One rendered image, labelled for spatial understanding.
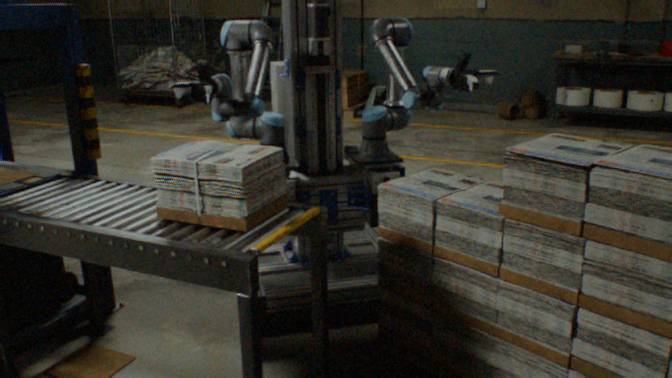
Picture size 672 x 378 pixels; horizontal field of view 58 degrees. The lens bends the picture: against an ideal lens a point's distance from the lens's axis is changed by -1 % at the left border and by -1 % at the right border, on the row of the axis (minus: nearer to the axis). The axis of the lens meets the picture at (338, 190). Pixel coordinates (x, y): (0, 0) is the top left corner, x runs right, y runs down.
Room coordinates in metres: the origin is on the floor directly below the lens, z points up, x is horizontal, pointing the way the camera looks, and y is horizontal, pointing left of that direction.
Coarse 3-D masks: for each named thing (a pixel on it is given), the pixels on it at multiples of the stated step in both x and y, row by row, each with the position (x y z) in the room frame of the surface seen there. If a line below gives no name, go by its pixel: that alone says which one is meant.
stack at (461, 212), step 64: (384, 192) 2.36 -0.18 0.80; (448, 192) 2.26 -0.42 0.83; (384, 256) 2.36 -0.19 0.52; (512, 256) 1.93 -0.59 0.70; (576, 256) 1.77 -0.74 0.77; (640, 256) 1.63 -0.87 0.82; (384, 320) 2.36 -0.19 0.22; (448, 320) 2.11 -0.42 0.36; (512, 320) 1.92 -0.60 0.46; (576, 320) 1.77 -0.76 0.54
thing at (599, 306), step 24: (408, 240) 2.27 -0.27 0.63; (480, 264) 2.02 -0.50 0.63; (384, 288) 2.36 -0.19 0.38; (552, 288) 1.81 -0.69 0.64; (456, 312) 2.09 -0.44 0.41; (600, 312) 1.69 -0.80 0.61; (624, 312) 1.64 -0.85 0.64; (384, 336) 2.36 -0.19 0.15; (504, 336) 1.93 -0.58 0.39; (432, 360) 2.16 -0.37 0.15; (552, 360) 1.79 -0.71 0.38; (576, 360) 1.73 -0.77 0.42
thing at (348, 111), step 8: (352, 72) 8.96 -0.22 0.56; (360, 72) 8.94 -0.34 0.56; (368, 72) 9.07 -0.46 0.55; (344, 80) 8.42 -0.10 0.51; (352, 80) 8.59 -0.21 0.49; (360, 80) 8.81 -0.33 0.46; (344, 88) 8.42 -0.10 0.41; (352, 88) 8.59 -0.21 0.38; (360, 88) 8.80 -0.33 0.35; (368, 88) 9.07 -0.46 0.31; (344, 96) 8.41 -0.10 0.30; (352, 96) 8.55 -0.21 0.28; (360, 96) 8.78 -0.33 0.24; (368, 96) 9.07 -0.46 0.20; (344, 104) 8.41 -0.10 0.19; (352, 104) 8.54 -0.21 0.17; (360, 104) 8.65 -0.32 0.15; (344, 112) 8.40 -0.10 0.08; (352, 112) 8.35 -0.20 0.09
